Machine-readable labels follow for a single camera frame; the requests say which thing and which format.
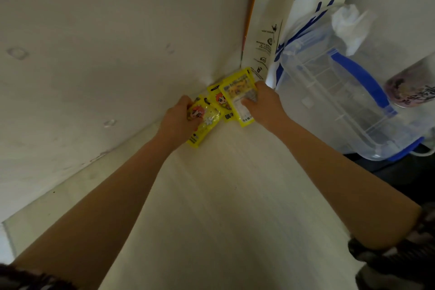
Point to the person's left hand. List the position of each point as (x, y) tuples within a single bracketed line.
[(176, 125)]

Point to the person's right hand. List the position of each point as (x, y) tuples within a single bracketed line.
[(268, 106)]

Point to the person's left thumb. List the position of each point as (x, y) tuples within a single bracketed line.
[(193, 122)]

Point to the person's right thumb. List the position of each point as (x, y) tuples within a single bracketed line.
[(249, 106)]

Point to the yellow snack packet clear window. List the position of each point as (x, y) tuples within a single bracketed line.
[(204, 123)]

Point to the yellow snack packet white label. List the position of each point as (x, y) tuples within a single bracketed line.
[(238, 96)]

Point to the person's left forearm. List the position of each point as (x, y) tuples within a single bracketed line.
[(91, 204)]

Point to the person's right forearm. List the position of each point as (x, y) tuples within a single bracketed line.
[(343, 177)]

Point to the yellow snack packet cartoon face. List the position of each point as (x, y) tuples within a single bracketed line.
[(222, 103)]

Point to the thin orange and blue board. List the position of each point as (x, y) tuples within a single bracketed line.
[(249, 7)]

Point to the white paper bag blue print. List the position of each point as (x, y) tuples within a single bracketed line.
[(292, 11)]

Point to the white crumpled tissue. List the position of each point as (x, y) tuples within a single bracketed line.
[(350, 26)]

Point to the pink printed drink cup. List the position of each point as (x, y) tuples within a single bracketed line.
[(413, 86)]

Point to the person's dark patterned sleeve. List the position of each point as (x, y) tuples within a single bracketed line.
[(397, 252)]

